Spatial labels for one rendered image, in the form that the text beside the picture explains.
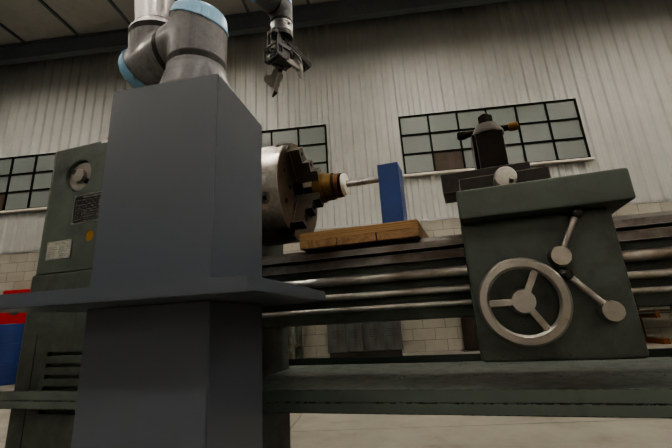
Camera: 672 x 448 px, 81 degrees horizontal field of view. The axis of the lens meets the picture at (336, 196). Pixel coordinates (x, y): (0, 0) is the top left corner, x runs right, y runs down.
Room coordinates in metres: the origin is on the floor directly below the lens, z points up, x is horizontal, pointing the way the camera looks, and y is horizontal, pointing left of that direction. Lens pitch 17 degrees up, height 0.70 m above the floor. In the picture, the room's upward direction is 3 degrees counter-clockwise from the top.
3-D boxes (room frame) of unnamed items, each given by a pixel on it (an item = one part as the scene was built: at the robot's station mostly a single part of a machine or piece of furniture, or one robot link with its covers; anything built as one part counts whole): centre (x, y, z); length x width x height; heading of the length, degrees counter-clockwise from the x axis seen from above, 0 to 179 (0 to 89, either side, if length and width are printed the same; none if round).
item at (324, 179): (1.16, 0.02, 1.08); 0.09 x 0.09 x 0.09; 72
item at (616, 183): (0.97, -0.46, 0.90); 0.53 x 0.30 x 0.06; 162
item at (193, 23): (0.69, 0.27, 1.27); 0.13 x 0.12 x 0.14; 58
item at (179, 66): (0.69, 0.27, 1.15); 0.15 x 0.15 x 0.10
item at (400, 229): (1.12, -0.10, 0.89); 0.36 x 0.30 x 0.04; 162
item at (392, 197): (1.10, -0.16, 1.00); 0.08 x 0.06 x 0.23; 162
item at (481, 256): (0.78, -0.39, 0.73); 0.27 x 0.12 x 0.27; 72
